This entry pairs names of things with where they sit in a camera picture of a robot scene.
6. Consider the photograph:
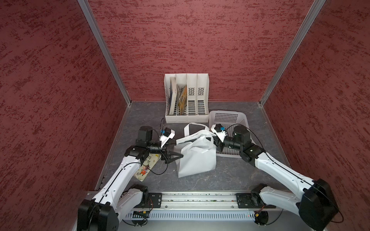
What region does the white insulated delivery bag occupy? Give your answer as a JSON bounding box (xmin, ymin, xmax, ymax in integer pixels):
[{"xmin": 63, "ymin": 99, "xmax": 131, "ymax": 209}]
[{"xmin": 173, "ymin": 123, "xmax": 216, "ymax": 178}]

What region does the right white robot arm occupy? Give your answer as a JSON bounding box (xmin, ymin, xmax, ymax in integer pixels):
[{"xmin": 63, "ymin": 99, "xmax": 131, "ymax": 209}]
[{"xmin": 211, "ymin": 124, "xmax": 340, "ymax": 231}]

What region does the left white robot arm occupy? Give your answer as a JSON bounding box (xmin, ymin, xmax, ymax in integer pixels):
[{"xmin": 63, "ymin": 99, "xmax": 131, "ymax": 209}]
[{"xmin": 75, "ymin": 126, "xmax": 183, "ymax": 231}]

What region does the colourful children's picture book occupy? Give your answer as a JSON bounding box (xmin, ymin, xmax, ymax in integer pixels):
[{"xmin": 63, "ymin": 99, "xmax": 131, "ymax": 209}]
[{"xmin": 134, "ymin": 154, "xmax": 161, "ymax": 182}]

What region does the white perforated plastic basket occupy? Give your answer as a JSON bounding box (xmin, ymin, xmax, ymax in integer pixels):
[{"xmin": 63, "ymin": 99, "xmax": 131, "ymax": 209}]
[{"xmin": 209, "ymin": 110, "xmax": 249, "ymax": 158}]

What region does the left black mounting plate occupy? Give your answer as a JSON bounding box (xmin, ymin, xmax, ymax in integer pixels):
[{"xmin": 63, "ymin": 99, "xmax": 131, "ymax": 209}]
[{"xmin": 136, "ymin": 192, "xmax": 162, "ymax": 209}]

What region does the black mounting plate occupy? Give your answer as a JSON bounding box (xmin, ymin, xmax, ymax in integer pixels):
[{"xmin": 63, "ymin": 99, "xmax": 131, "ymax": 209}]
[
  {"xmin": 136, "ymin": 192, "xmax": 162, "ymax": 209},
  {"xmin": 236, "ymin": 193, "xmax": 276, "ymax": 209}
]

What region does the white plastic file organizer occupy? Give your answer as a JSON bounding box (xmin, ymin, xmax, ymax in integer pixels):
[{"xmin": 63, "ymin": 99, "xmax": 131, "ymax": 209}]
[{"xmin": 164, "ymin": 73, "xmax": 210, "ymax": 123}]

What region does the yellow story book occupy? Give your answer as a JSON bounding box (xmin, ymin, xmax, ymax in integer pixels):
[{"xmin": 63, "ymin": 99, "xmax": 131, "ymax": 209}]
[{"xmin": 178, "ymin": 86, "xmax": 188, "ymax": 115}]

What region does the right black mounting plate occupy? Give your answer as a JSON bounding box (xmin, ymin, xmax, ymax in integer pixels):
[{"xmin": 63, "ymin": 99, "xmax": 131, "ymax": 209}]
[{"xmin": 236, "ymin": 193, "xmax": 276, "ymax": 209}]

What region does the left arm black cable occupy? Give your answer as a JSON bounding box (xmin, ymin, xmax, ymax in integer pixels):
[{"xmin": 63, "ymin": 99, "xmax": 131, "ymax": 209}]
[{"xmin": 98, "ymin": 117, "xmax": 170, "ymax": 200}]

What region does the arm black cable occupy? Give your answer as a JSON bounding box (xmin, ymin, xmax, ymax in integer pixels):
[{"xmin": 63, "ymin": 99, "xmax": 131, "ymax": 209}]
[
  {"xmin": 98, "ymin": 117, "xmax": 170, "ymax": 200},
  {"xmin": 224, "ymin": 123, "xmax": 345, "ymax": 223}
]

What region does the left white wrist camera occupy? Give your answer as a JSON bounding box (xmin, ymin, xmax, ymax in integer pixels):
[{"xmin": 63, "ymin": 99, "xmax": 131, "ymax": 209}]
[{"xmin": 160, "ymin": 128, "xmax": 175, "ymax": 148}]

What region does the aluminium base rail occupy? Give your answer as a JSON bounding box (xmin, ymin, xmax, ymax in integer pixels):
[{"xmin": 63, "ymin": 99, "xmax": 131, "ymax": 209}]
[{"xmin": 120, "ymin": 191, "xmax": 289, "ymax": 227}]

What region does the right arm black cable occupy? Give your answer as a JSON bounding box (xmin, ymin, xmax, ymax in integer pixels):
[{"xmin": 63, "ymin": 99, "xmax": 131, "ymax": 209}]
[{"xmin": 224, "ymin": 123, "xmax": 345, "ymax": 223}]

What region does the right aluminium corner post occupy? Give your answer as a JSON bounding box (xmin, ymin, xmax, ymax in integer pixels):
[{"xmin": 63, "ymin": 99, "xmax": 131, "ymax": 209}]
[{"xmin": 259, "ymin": 0, "xmax": 326, "ymax": 107}]

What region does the aluminium corner post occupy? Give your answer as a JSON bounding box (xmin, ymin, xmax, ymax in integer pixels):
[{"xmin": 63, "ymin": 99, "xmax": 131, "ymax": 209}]
[
  {"xmin": 78, "ymin": 0, "xmax": 132, "ymax": 106},
  {"xmin": 259, "ymin": 0, "xmax": 326, "ymax": 107}
]

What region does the left aluminium corner post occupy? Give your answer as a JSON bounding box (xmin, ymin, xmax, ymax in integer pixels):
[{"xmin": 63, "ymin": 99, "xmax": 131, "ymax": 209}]
[{"xmin": 78, "ymin": 0, "xmax": 132, "ymax": 106}]

